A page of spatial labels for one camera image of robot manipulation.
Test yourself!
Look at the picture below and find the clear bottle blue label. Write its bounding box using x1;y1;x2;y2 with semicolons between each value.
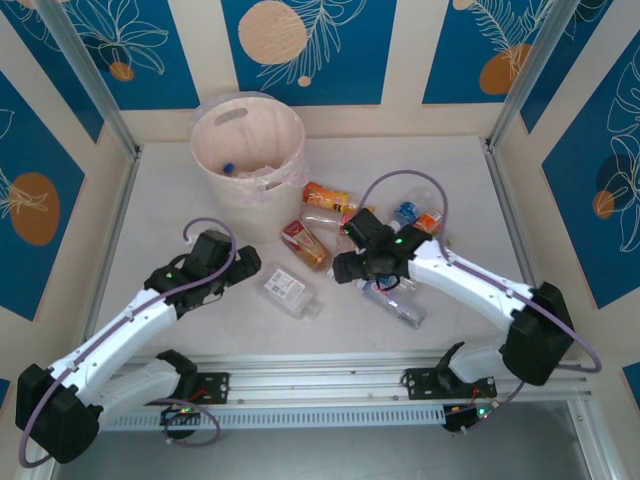
392;187;434;232

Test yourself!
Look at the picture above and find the clear cola bottle red cap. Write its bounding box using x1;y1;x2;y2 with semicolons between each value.
301;207;357;232

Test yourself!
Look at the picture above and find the orange juice bottle yellow cap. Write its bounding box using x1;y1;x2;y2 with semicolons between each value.
301;180;376;217

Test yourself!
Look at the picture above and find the red orange label tea bottle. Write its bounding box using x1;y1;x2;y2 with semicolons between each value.
281;219;334;272

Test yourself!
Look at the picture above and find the clear water bottle white cap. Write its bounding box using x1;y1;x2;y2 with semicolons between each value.
324;267;429;330

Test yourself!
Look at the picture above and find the cream wood-look waste bin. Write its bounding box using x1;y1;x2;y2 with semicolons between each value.
188;90;307;245

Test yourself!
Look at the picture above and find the clear plastic bin liner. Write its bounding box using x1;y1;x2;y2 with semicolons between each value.
188;89;314;206

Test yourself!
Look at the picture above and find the flat clear bottle white label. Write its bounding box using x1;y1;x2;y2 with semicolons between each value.
257;263;322;320

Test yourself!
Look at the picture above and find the black controller board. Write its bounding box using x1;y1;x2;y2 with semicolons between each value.
159;403;202;441
442;402;497;435

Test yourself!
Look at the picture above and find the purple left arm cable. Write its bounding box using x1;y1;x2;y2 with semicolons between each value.
18;217;236;469

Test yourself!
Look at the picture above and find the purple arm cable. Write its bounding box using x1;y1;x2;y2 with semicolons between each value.
359;169;604;436
18;217;236;469

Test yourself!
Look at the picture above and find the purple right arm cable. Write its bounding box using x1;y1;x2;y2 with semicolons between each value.
359;169;604;436

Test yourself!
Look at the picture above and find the aluminium side rail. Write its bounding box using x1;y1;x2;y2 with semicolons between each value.
482;139;561;361
74;147;144;361

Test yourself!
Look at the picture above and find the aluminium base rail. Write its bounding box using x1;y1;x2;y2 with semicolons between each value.
99;352;591;406

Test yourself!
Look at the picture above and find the white slotted cable duct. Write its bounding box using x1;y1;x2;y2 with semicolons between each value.
107;404;446;431

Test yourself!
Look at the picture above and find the aluminium frame post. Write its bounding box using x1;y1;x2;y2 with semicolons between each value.
489;0;586;151
34;0;141;159

